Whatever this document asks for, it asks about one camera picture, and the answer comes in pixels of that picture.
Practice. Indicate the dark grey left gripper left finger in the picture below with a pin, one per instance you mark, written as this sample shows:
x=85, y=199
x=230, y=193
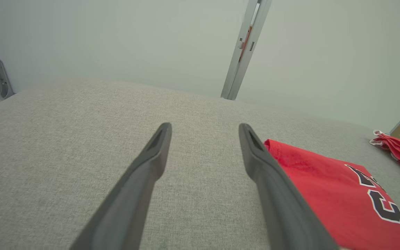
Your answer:
x=127, y=215

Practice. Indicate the grey double partition post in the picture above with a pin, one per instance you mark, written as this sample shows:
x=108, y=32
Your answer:
x=245, y=52

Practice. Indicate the red and white t-shirt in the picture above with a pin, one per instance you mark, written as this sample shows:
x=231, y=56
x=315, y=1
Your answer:
x=325, y=194

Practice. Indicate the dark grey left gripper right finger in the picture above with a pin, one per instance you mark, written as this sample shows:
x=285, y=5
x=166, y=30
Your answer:
x=286, y=218

